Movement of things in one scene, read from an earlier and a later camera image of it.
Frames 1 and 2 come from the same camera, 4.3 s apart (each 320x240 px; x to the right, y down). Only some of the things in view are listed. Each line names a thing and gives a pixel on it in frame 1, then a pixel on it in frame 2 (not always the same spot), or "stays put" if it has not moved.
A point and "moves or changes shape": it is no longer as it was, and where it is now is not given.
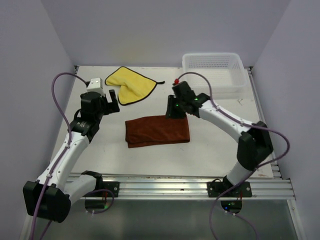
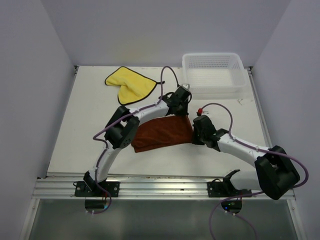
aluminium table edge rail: x=196 y=189 stays put
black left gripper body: x=103 y=103 -> x=182 y=109
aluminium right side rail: x=274 y=161 stays put
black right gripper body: x=182 y=102 -> x=198 y=137
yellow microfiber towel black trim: x=133 y=86 stays put
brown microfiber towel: x=155 y=130 moves or changes shape
